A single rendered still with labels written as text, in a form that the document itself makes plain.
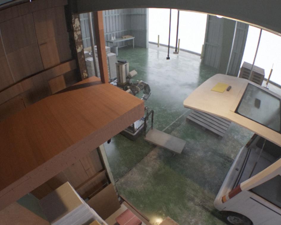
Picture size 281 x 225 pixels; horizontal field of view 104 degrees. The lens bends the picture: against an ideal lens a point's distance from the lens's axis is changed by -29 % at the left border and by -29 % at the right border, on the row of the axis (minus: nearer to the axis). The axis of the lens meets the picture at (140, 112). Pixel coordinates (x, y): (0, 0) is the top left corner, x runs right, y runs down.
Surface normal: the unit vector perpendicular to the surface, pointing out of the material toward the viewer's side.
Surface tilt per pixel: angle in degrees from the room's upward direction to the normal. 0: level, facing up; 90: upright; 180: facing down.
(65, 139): 0
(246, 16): 90
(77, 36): 90
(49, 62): 90
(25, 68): 90
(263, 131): 2
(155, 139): 0
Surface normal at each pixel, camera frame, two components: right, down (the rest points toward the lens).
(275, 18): -0.69, 0.45
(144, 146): -0.01, -0.79
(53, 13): 0.72, 0.42
